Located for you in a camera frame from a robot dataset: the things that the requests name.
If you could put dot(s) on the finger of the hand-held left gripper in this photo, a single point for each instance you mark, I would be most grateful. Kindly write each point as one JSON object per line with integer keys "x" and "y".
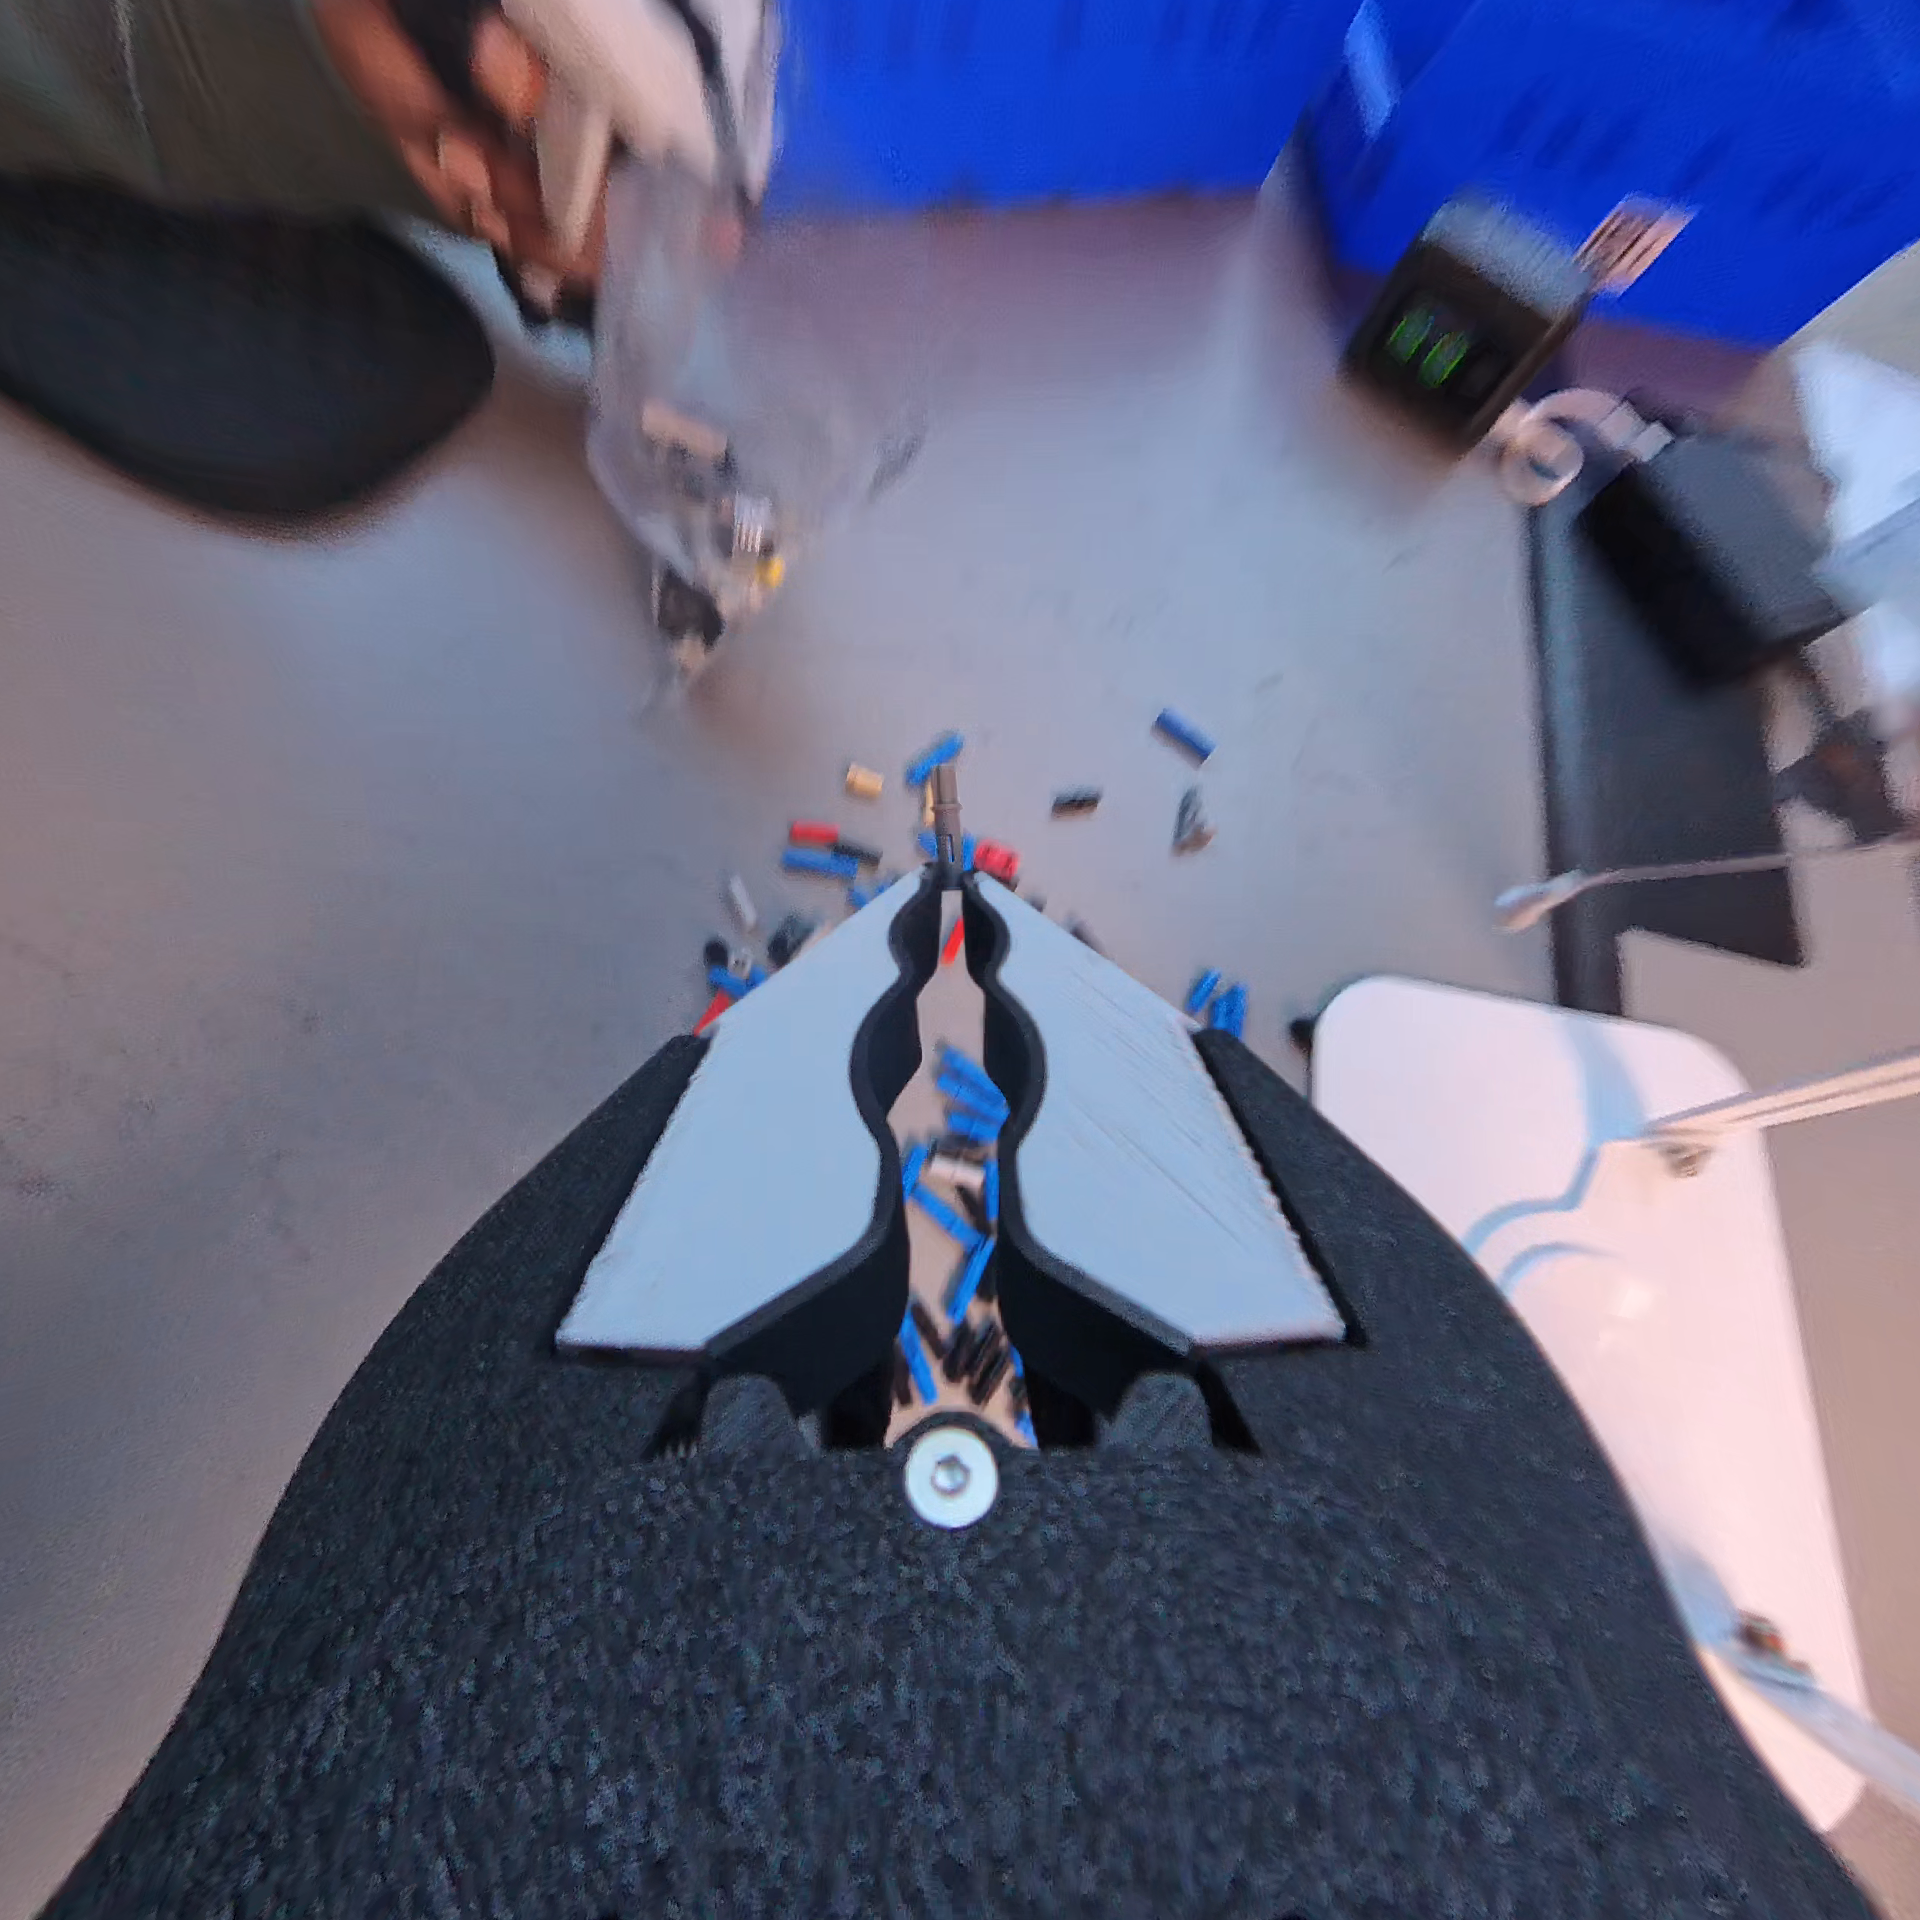
{"x": 646, "y": 73}

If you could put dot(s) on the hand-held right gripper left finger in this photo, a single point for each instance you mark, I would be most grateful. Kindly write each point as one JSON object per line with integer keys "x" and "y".
{"x": 754, "y": 1170}

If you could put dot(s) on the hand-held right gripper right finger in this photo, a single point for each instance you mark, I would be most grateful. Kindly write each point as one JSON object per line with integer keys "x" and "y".
{"x": 1168, "y": 1170}

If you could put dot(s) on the pile of small toy parts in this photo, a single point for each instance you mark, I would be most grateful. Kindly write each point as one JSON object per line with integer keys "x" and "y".
{"x": 809, "y": 867}

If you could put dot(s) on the clear plastic bag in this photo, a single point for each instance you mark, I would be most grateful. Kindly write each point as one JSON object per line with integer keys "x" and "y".
{"x": 717, "y": 418}

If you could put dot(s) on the dark grey toy axle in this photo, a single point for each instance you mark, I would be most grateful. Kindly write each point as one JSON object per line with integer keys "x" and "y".
{"x": 940, "y": 821}

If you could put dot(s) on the person's left forearm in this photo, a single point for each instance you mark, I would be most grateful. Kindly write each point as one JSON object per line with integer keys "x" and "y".
{"x": 152, "y": 73}

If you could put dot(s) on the grey desk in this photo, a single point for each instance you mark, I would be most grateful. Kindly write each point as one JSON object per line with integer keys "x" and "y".
{"x": 300, "y": 900}

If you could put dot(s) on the person's left hand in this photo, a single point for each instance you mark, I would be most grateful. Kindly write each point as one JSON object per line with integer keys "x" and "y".
{"x": 449, "y": 136}

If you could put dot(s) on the grey toy pin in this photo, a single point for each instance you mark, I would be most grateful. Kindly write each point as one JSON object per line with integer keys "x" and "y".
{"x": 1192, "y": 821}

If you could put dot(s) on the blue plastic bin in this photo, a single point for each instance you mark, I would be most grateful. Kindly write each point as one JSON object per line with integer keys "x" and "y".
{"x": 1050, "y": 94}
{"x": 1679, "y": 155}

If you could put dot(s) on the blue toy pin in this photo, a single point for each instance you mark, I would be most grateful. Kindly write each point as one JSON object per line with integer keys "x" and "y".
{"x": 940, "y": 760}
{"x": 1186, "y": 729}

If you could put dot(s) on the white booklet stand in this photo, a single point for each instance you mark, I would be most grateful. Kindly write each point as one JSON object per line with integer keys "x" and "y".
{"x": 1621, "y": 1201}

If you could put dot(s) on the black chair armrest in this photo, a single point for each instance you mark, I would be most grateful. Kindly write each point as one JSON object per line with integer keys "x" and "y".
{"x": 210, "y": 347}

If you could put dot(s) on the black power plug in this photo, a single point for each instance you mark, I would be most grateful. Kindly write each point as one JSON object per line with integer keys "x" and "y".
{"x": 1841, "y": 748}

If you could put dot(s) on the black power brick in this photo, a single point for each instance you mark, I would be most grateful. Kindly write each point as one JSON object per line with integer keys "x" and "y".
{"x": 1709, "y": 553}

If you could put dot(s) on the black digital timer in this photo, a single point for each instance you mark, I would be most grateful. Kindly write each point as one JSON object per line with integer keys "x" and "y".
{"x": 1454, "y": 331}

